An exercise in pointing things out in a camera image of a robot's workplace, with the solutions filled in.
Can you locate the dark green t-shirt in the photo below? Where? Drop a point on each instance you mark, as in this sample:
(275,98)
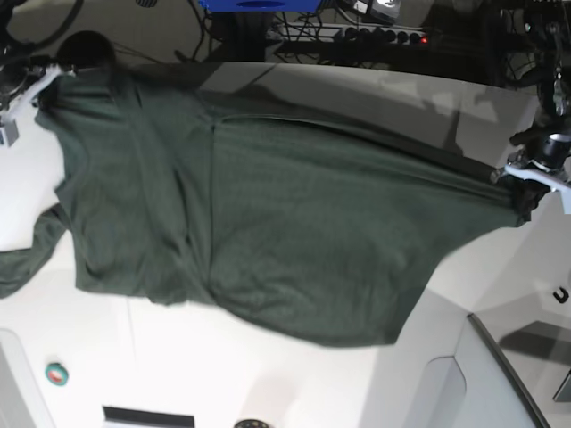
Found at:
(292,220)

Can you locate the white tray with black slot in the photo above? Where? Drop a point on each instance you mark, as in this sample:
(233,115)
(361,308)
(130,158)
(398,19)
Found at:
(138,418)

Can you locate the black U-shaped clip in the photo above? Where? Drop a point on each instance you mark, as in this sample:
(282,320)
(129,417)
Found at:
(561,295)

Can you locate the blue plastic bin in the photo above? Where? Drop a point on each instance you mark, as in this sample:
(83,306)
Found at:
(303,6)

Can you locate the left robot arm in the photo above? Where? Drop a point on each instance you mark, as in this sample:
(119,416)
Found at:
(527,43)

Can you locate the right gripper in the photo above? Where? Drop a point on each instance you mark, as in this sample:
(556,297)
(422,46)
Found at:
(37,79)

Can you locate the black round dotted object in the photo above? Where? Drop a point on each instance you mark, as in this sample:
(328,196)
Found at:
(251,423)

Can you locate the white power strip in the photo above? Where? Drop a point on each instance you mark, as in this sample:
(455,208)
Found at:
(339,33)

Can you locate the green red tape roll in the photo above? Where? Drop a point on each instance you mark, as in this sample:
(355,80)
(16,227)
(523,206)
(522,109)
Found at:
(57,374)

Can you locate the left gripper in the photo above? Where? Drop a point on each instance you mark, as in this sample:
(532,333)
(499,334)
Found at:
(541,158)

